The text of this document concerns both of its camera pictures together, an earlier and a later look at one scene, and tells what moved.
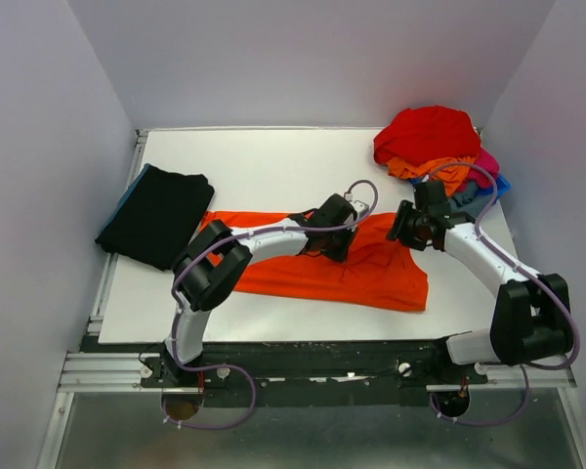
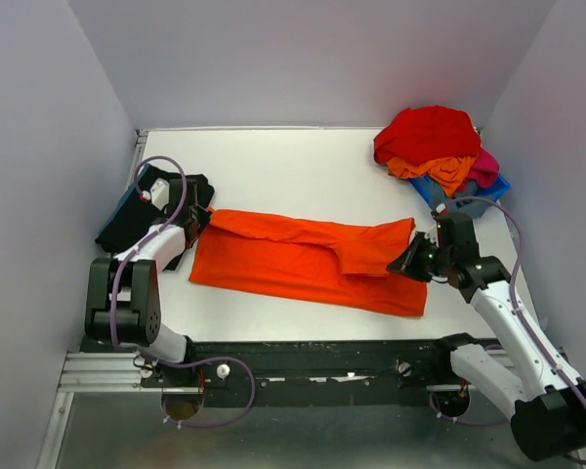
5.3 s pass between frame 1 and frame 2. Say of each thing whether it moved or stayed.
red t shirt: stayed
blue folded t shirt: stayed
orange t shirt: stayed
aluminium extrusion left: stayed
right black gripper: moved
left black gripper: moved
